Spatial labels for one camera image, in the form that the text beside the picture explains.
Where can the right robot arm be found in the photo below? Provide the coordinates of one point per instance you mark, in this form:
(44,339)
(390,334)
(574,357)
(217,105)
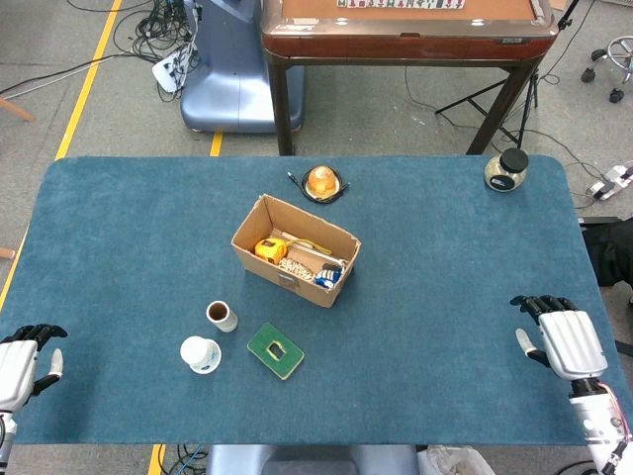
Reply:
(593,425)

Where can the open cardboard box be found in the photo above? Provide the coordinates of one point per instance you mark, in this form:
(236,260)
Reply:
(297,284)

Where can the black fabric mass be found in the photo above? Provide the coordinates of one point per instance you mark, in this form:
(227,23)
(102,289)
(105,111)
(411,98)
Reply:
(613,257)

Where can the orange round bun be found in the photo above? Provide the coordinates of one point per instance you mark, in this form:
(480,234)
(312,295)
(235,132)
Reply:
(321,182)

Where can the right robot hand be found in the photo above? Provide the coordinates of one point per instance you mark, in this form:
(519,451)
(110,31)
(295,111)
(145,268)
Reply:
(573,346)

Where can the glass jar black lid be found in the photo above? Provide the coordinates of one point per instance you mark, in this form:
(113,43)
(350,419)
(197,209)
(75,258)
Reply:
(504,175)

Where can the brown mahjong table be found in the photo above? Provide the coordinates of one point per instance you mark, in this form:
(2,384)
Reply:
(395,44)

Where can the printed mahjong tile row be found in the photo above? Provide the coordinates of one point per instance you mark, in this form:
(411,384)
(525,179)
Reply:
(400,3)

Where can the yellow tape measure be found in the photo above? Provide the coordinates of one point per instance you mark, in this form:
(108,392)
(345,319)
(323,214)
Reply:
(269,250)

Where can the small brown-lined cylinder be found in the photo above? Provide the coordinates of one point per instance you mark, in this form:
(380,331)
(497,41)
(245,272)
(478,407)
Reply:
(225,322)

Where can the blue white packet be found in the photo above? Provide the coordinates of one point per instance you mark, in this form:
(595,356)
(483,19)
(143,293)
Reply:
(327,277)

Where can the white flowered paper cup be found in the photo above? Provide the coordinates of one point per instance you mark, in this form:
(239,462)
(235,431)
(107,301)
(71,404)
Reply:
(198,352)

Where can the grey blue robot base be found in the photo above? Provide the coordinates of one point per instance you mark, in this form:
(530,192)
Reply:
(311,462)

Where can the white power strip with plugs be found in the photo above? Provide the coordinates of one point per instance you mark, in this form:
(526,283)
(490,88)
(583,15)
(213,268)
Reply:
(165,74)

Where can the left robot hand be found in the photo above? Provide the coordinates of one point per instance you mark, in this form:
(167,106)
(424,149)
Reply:
(15,371)

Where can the green yellow sponge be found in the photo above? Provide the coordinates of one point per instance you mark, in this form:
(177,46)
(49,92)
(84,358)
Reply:
(257,346)

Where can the blue table mat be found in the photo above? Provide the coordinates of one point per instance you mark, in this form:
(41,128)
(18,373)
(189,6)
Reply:
(445,297)

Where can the yellow curved strip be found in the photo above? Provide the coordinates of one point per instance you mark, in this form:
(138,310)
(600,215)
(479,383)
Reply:
(309,243)

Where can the black tripod stand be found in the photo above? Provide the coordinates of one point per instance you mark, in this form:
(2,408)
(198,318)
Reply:
(533,94)

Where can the light wooden leg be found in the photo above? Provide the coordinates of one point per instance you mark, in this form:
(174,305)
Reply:
(17,111)
(6,253)

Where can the chrome wheeled stool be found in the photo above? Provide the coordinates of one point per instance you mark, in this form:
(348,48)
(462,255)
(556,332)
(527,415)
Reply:
(588,75)

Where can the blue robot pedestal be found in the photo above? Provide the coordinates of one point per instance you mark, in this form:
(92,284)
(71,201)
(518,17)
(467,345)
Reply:
(232,79)

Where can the white red power strip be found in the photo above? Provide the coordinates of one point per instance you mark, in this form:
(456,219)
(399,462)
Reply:
(605,185)

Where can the beige wooden pegs pile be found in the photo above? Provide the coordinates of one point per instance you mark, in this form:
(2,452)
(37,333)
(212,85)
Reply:
(297,269)

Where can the white plastic bag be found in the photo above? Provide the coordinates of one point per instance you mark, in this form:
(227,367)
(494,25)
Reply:
(455,462)

